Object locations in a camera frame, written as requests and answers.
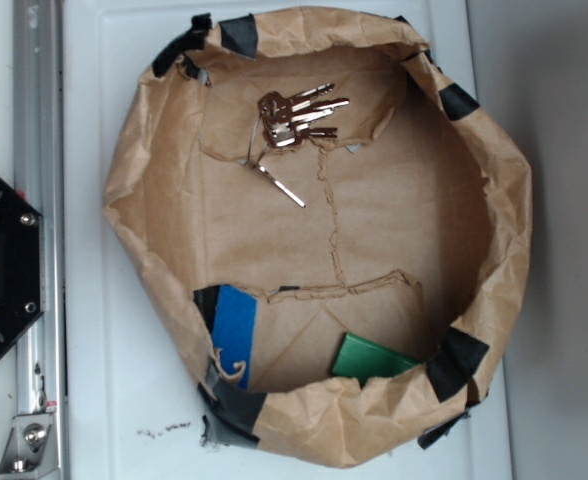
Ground silver key bunch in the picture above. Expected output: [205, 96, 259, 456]
[245, 83, 350, 208]

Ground brown paper bag container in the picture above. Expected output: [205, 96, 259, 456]
[103, 6, 532, 468]

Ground blue flat block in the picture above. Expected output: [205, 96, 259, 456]
[212, 285, 257, 389]

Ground green flat block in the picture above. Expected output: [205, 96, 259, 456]
[331, 333, 420, 386]

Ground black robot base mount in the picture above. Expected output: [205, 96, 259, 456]
[0, 178, 43, 360]

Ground aluminium extrusion rail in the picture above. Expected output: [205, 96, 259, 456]
[13, 1, 69, 479]

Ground metal corner bracket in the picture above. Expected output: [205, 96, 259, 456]
[0, 413, 58, 479]

